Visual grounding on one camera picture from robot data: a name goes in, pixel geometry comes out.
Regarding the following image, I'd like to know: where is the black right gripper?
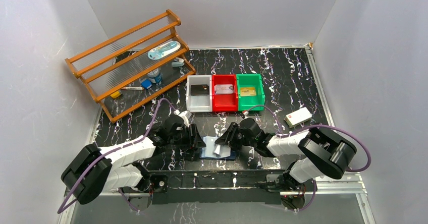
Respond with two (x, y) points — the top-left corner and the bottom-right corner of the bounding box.
(215, 122), (256, 151)

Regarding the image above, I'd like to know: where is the blue card holder wallet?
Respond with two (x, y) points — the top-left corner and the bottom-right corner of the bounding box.
(199, 136), (237, 160)

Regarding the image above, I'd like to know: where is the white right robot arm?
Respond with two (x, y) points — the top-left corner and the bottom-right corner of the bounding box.
(215, 118), (357, 192)

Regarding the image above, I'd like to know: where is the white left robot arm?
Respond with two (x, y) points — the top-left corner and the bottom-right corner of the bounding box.
(61, 115), (206, 204)

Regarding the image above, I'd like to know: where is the white VIP card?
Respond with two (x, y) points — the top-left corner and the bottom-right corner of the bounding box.
(215, 84), (234, 94)

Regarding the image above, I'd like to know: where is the gold credit card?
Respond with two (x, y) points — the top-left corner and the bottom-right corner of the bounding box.
(239, 86), (257, 97)

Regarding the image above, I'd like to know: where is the red plastic bin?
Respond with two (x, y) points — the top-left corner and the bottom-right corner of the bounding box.
(212, 74), (238, 112)

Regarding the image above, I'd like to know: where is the green plastic bin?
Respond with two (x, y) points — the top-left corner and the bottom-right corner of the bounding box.
(236, 74), (265, 111)

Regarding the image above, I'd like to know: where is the white plastic bin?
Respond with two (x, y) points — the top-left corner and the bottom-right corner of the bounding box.
(186, 75), (212, 113)

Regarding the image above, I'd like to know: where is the small blue box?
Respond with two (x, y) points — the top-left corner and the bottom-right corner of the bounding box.
(140, 79), (152, 90)

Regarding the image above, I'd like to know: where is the white box with red logo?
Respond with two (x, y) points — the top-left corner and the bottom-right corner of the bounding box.
(284, 107), (312, 128)

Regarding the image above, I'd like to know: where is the pale green tape dispenser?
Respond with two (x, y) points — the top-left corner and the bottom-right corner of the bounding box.
(171, 57), (185, 68)

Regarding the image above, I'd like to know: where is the white marker pen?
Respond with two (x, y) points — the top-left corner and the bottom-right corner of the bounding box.
(121, 86), (145, 90)

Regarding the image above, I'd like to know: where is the yellow small block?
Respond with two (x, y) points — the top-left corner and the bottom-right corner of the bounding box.
(110, 90), (122, 99)

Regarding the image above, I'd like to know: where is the orange wooden shelf rack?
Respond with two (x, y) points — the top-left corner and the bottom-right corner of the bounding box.
(65, 10), (196, 123)

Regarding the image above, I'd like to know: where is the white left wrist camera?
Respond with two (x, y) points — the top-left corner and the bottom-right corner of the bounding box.
(174, 109), (192, 127)

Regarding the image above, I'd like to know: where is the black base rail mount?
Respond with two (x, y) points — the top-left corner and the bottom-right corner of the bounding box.
(119, 171), (318, 213)

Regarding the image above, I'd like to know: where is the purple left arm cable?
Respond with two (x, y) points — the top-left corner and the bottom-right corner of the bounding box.
(57, 97), (181, 215)

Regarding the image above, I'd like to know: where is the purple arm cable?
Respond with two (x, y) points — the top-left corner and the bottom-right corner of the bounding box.
(243, 104), (372, 173)
(57, 97), (181, 215)

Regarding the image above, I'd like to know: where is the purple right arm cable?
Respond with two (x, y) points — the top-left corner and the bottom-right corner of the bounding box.
(243, 104), (372, 173)

